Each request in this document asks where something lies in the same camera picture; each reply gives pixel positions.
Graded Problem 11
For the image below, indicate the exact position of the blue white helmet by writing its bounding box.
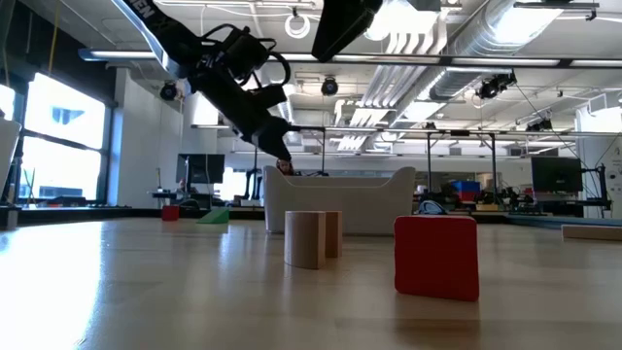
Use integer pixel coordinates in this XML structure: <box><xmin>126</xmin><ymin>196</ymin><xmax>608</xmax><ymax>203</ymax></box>
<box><xmin>417</xmin><ymin>199</ymin><xmax>449</xmax><ymax>217</ymax></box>

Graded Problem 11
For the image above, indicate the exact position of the wooden upright block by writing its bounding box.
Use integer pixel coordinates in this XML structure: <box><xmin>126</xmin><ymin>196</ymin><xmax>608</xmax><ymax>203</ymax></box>
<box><xmin>324</xmin><ymin>210</ymin><xmax>343</xmax><ymax>260</ymax></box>

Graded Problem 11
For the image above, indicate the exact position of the red square block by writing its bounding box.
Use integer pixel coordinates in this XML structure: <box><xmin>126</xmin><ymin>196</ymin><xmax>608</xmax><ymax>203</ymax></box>
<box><xmin>394</xmin><ymin>216</ymin><xmax>480</xmax><ymax>303</ymax></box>

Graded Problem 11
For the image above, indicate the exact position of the white plastic bin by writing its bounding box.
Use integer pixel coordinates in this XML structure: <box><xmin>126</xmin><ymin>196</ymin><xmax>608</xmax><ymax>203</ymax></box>
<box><xmin>261</xmin><ymin>165</ymin><xmax>417</xmax><ymax>237</ymax></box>

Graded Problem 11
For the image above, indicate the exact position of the black overhead light bar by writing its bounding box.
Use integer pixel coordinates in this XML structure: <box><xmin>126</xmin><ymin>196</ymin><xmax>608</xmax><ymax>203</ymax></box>
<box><xmin>79</xmin><ymin>47</ymin><xmax>622</xmax><ymax>69</ymax></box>

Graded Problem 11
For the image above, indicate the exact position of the white panel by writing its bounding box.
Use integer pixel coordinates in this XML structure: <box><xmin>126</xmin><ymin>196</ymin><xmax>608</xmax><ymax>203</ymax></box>
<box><xmin>0</xmin><ymin>116</ymin><xmax>23</xmax><ymax>205</ymax></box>

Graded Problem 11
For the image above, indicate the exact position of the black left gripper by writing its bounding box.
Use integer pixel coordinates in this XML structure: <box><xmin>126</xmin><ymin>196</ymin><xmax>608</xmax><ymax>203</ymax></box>
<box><xmin>187</xmin><ymin>67</ymin><xmax>294</xmax><ymax>162</ymax></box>

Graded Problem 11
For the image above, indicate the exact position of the green wedge block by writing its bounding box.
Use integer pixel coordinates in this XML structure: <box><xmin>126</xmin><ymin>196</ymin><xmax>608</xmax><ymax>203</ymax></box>
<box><xmin>195</xmin><ymin>206</ymin><xmax>230</xmax><ymax>226</ymax></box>

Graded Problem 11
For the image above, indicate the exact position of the black computer monitor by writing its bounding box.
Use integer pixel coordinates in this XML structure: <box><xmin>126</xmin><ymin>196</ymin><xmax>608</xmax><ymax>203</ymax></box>
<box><xmin>531</xmin><ymin>155</ymin><xmax>584</xmax><ymax>193</ymax></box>
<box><xmin>176</xmin><ymin>153</ymin><xmax>226</xmax><ymax>185</ymax></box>

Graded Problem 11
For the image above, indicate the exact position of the blue red storage box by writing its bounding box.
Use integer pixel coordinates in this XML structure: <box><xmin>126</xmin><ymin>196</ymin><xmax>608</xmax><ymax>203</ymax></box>
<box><xmin>449</xmin><ymin>180</ymin><xmax>482</xmax><ymax>203</ymax></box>

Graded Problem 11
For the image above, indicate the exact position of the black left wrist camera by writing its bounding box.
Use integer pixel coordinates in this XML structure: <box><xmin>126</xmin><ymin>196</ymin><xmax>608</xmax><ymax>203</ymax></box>
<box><xmin>213</xmin><ymin>26</ymin><xmax>273</xmax><ymax>82</ymax></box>

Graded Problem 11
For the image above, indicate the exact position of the black ceiling camera cluster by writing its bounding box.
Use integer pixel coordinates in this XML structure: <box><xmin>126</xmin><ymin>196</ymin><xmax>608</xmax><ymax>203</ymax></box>
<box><xmin>477</xmin><ymin>71</ymin><xmax>518</xmax><ymax>101</ymax></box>

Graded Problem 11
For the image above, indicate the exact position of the blue flat block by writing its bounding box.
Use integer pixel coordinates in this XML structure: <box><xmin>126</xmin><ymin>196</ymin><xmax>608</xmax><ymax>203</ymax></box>
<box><xmin>507</xmin><ymin>215</ymin><xmax>622</xmax><ymax>229</ymax></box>

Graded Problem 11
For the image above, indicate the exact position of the wooden half-cylinder block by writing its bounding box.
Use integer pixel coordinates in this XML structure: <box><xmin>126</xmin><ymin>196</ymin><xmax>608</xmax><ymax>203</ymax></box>
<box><xmin>284</xmin><ymin>210</ymin><xmax>327</xmax><ymax>270</ymax></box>

